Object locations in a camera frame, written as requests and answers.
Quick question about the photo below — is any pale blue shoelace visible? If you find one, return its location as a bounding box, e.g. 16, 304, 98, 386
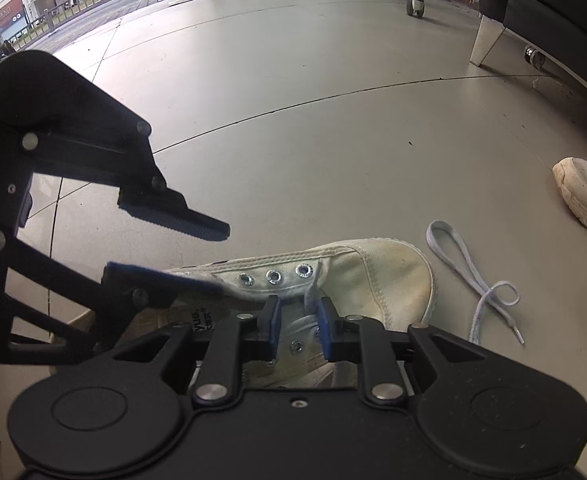
426, 219, 525, 346

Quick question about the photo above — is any round chrome sofa foot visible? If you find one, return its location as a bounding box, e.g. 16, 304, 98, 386
523, 45, 549, 69

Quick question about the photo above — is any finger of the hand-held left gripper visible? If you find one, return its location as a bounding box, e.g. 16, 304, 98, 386
20, 120, 231, 241
0, 232, 225, 363

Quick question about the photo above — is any tapered metal sofa leg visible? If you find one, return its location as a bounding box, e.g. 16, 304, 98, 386
469, 14, 507, 69

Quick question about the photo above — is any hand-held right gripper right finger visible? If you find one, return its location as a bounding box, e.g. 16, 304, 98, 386
318, 297, 487, 405

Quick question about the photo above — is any white canvas shoe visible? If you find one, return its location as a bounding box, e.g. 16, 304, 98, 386
48, 237, 439, 391

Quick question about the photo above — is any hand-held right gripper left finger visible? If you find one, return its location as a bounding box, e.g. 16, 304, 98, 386
112, 296, 281, 406

